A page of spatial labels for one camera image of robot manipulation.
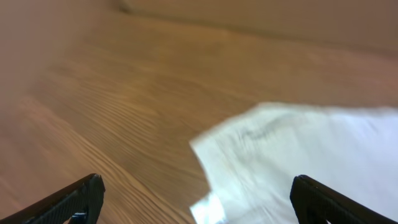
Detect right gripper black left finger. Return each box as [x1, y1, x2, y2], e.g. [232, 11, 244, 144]
[1, 174, 105, 224]

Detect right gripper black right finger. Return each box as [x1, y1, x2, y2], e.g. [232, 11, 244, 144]
[290, 175, 397, 224]

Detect beige shorts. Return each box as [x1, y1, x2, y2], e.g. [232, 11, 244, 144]
[190, 103, 397, 223]

